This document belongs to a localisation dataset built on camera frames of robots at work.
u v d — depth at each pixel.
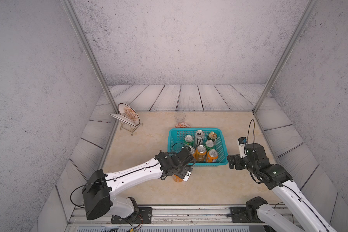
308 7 0.71
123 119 0.92
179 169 0.59
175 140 1.00
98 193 0.40
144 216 0.73
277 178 0.49
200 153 0.85
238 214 0.72
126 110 1.05
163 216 0.74
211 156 0.83
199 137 0.89
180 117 1.12
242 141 0.66
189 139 0.91
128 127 1.05
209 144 0.88
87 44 0.83
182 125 1.08
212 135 0.92
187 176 0.69
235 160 0.67
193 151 0.85
